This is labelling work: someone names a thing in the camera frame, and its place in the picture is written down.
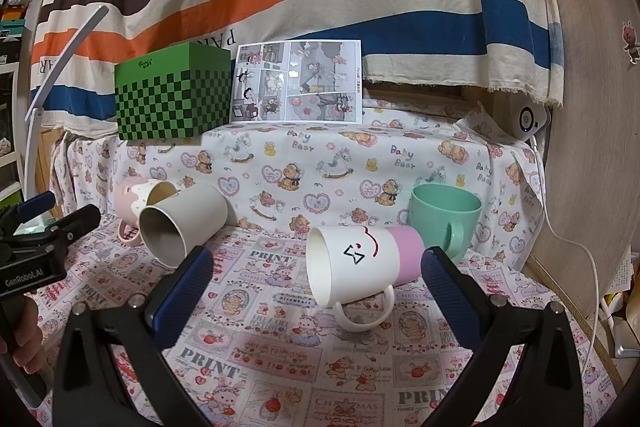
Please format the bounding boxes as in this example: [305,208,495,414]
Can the baby bear print cloth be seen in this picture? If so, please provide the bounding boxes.
[50,100,544,269]

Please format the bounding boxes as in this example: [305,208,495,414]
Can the pink drip pattern mug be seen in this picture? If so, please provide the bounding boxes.
[115,176,178,247]

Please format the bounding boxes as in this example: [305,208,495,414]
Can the white round device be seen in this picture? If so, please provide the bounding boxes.
[510,102,550,142]

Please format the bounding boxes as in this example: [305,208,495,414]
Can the green checkered box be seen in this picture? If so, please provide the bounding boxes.
[114,42,232,141]

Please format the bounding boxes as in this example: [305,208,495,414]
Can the wooden board panel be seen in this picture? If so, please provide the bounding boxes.
[522,0,640,323]

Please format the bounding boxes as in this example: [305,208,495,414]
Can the person's left hand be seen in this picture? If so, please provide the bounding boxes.
[13,297,46,374]

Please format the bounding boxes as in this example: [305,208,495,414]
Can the comic sticker sheet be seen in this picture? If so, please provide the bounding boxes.
[230,39,363,124]

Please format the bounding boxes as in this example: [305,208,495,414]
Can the pink print pattern tablecloth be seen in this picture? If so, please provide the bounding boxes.
[24,210,618,427]

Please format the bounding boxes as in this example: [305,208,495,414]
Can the white cable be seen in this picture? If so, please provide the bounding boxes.
[529,133,601,373]

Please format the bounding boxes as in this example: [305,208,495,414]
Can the white mug with pink base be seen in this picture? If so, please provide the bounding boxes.
[306,225,425,333]

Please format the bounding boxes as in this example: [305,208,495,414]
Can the mint green plastic cup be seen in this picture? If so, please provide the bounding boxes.
[408,183,483,262]

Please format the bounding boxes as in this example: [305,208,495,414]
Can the plain white mug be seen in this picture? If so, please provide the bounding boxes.
[139,183,229,268]

